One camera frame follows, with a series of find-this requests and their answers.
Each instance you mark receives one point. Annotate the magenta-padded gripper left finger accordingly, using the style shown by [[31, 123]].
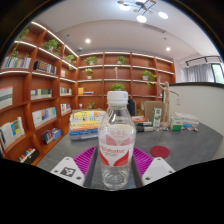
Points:
[[71, 171]]

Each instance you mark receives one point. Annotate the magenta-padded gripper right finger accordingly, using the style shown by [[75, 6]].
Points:
[[156, 170]]

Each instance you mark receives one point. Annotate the clear plastic water bottle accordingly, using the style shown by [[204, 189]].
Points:
[[116, 140]]

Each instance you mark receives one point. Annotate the flat round red coaster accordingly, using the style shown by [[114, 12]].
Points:
[[160, 151]]

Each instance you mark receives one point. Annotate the colourful book stack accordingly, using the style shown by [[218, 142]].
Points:
[[83, 125]]

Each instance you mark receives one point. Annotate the dark book stack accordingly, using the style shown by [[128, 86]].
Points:
[[141, 124]]

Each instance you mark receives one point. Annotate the small green-white box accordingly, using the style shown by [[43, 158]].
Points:
[[176, 124]]

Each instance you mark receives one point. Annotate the tall green-white carton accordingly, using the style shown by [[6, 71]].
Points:
[[157, 116]]

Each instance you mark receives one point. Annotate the flat white boxes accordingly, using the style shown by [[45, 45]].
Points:
[[186, 117]]

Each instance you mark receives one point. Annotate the wooden artist mannequin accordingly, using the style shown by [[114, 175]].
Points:
[[166, 100]]

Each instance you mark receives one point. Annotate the wooden shelf unit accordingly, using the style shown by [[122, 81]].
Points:
[[43, 83]]

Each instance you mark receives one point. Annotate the grey window curtain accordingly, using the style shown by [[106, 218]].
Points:
[[200, 72]]

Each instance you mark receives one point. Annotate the window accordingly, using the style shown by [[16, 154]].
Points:
[[218, 73]]

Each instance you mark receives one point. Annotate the recessed ceiling spotlight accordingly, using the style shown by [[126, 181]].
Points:
[[87, 40], [168, 49]]

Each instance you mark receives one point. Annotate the ceiling air vent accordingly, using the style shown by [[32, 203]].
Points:
[[154, 28]]

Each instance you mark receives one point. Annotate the branching ceiling lamp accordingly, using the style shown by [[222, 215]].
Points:
[[141, 18]]

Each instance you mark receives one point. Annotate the white wall socket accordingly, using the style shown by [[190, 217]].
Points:
[[178, 100]]

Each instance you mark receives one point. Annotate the black ceiling track rail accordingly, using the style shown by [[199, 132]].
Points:
[[203, 58]]

